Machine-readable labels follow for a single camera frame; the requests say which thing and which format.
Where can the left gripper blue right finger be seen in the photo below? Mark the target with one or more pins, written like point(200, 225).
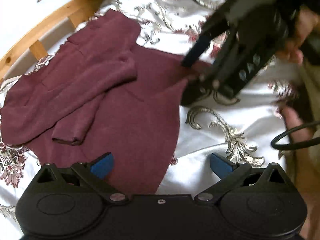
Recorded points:
point(226, 169)

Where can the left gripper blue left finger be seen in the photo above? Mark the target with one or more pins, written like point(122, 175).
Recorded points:
point(98, 168)

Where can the maroon knit sweater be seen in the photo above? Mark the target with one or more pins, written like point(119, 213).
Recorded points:
point(102, 92)

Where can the person's right hand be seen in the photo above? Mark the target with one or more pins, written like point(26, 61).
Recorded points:
point(306, 22)

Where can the white floral bedspread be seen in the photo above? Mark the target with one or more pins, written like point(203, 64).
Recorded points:
point(242, 127)

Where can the wooden bed frame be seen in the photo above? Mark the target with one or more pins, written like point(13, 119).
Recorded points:
point(24, 23)

